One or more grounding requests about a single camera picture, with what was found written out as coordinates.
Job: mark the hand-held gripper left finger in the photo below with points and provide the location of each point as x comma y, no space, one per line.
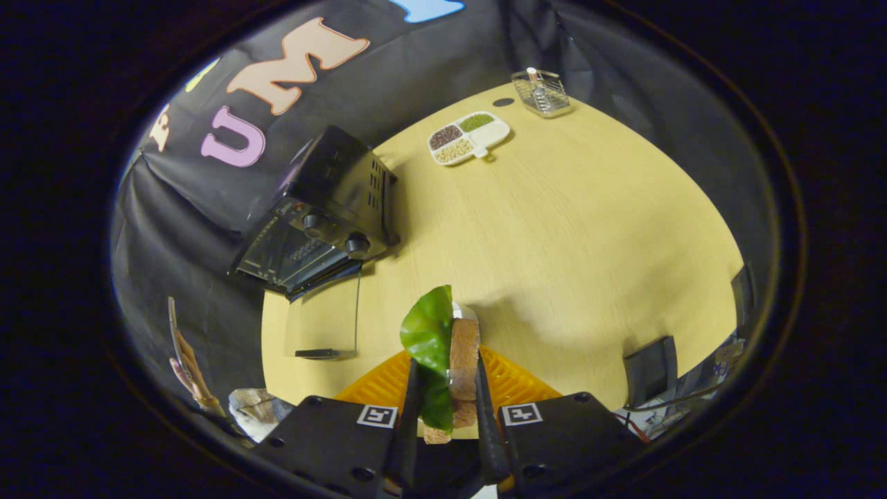
326,443

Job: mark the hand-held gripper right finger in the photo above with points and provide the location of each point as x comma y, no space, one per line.
568,443

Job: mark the sandwich with lettuce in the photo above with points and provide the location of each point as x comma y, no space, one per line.
463,353

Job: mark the black toaster oven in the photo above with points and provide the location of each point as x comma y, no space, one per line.
332,194

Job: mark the black chair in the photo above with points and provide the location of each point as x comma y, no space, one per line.
650,371
743,294

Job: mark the wooden chair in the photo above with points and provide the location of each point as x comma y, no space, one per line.
190,367

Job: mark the black backdrop cloth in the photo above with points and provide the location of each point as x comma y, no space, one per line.
208,291

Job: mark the white divided dish of grains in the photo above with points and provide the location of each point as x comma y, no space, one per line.
468,137

